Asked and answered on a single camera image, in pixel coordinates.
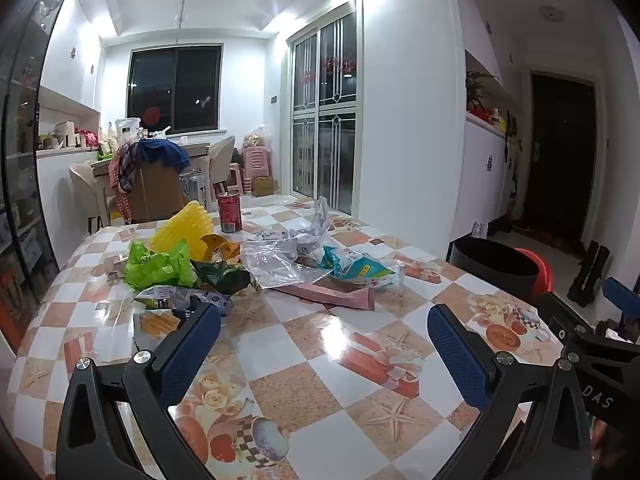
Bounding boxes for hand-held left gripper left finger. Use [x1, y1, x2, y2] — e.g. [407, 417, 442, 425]
[55, 296, 223, 480]

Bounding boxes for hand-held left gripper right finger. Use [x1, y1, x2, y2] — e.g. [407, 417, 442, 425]
[426, 302, 593, 480]

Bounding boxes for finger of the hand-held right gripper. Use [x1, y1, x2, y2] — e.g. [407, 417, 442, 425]
[601, 276, 640, 346]
[537, 291, 640, 361]

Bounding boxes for dark green snack bag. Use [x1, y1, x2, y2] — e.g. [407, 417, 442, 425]
[192, 260, 263, 296]

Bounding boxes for green plastic bag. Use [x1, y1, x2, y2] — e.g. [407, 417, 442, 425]
[124, 240, 198, 291]

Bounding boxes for black round bin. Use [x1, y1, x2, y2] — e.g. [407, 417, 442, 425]
[446, 236, 541, 306]

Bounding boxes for orange-yellow snack bag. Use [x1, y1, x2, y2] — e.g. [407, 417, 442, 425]
[200, 234, 243, 263]

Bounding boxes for clear plastic bag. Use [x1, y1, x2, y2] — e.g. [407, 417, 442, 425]
[241, 240, 333, 291]

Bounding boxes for yellow foam net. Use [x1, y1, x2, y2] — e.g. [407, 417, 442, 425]
[150, 200, 213, 263]

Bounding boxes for blue and white snack wrapper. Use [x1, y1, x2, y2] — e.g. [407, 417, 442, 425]
[315, 245, 407, 292]

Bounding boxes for pink cardboard box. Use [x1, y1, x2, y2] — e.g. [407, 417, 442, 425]
[272, 280, 376, 311]

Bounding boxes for white paper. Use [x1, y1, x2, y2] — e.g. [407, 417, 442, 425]
[250, 196, 333, 261]

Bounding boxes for black boot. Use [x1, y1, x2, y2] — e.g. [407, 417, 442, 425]
[582, 245, 612, 308]
[567, 241, 598, 306]

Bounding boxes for red patterned doormat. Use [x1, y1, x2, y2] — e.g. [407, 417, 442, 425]
[510, 222, 586, 256]

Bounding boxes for red drink can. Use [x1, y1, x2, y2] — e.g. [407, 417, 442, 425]
[217, 191, 243, 234]

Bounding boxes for dark entry door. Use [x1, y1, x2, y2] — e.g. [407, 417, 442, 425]
[520, 72, 598, 256]

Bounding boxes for tall silver drink can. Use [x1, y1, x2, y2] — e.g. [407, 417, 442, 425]
[178, 170, 207, 211]

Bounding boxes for small pink stool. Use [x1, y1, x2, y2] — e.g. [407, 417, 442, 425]
[227, 162, 246, 196]

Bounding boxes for red checkered cloth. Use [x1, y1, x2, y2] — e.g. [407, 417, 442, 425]
[109, 142, 143, 218]

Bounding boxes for beige chair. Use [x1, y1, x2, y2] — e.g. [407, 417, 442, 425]
[209, 136, 236, 196]
[69, 162, 118, 233]

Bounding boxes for stack of pink stools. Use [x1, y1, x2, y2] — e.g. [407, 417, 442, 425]
[241, 145, 273, 196]

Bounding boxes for blue cloth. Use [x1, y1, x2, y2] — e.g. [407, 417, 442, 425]
[137, 137, 190, 171]

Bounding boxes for chair with draped clothes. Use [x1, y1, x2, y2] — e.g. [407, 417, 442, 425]
[90, 141, 211, 226]

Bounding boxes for clear bag of snacks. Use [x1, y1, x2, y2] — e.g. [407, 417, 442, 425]
[242, 125, 275, 151]

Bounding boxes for white kitchen appliance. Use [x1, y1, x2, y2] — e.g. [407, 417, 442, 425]
[52, 121, 76, 148]

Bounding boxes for potted plant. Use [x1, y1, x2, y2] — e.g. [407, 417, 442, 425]
[466, 71, 501, 111]

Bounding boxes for glass display cabinet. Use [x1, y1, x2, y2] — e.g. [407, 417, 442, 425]
[0, 0, 68, 356]

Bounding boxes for dark window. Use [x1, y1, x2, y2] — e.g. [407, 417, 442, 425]
[126, 45, 223, 136]

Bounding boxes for glass sliding door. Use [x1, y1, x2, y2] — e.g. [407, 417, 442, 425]
[285, 2, 363, 216]

